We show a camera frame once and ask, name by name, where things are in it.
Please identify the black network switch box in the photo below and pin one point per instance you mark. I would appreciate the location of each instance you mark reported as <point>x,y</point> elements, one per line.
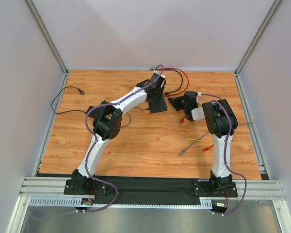
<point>157,105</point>

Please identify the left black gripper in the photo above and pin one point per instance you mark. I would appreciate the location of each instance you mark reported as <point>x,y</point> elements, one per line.
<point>156,101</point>

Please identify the left aluminium frame post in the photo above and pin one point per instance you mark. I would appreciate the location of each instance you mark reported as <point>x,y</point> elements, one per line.
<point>42,28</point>

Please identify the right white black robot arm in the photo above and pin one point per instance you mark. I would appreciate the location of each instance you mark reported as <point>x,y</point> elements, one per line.
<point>221,123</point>

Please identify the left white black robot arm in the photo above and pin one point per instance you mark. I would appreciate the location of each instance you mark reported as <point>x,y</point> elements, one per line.
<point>104,122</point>

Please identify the black cloth strip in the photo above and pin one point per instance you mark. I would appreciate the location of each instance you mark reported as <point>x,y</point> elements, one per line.
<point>143,190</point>

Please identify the grey slotted cable duct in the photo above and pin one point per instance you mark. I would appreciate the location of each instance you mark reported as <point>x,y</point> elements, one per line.
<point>77,202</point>

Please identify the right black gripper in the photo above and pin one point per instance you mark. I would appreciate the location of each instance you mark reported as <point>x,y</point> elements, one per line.
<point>182,103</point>

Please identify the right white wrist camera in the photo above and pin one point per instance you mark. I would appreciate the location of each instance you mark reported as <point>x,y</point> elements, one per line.
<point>198,96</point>

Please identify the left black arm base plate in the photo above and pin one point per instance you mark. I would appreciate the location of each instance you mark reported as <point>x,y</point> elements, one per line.
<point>91,187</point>

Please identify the front aluminium rail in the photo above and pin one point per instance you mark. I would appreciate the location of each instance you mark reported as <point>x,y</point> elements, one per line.
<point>54,186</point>

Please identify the aluminium frame post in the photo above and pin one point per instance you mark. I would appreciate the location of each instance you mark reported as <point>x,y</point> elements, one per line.
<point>258,35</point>
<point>42,28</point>

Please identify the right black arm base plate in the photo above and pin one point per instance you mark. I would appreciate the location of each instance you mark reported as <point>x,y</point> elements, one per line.
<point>203,188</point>

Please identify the right aluminium frame post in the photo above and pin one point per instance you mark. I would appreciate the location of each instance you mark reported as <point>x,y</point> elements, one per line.
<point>258,35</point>

